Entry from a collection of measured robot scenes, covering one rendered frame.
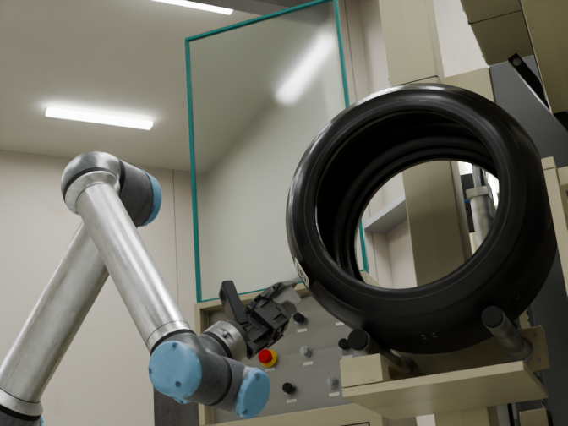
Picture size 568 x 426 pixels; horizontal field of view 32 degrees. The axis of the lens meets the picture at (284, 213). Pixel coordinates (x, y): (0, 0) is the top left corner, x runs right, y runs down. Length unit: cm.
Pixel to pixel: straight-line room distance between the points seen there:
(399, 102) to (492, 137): 22
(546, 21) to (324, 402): 124
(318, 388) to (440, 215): 68
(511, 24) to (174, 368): 122
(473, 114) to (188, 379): 85
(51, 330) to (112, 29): 780
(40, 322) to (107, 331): 960
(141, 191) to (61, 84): 871
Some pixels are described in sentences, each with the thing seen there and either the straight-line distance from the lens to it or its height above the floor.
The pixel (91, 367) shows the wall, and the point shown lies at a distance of 1161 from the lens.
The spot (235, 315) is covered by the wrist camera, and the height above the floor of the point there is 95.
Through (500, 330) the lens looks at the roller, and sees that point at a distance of 201.
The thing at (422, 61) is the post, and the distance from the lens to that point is 264.
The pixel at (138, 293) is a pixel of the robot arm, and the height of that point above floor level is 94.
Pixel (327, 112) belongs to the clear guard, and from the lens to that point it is 306.
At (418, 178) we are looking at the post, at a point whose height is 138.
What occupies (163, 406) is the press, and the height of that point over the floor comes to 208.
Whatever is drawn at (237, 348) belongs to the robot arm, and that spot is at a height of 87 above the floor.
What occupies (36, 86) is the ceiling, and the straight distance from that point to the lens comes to 1086.
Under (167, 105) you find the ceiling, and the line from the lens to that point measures 1120.
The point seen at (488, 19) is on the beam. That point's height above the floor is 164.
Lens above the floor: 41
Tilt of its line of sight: 22 degrees up
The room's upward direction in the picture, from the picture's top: 5 degrees counter-clockwise
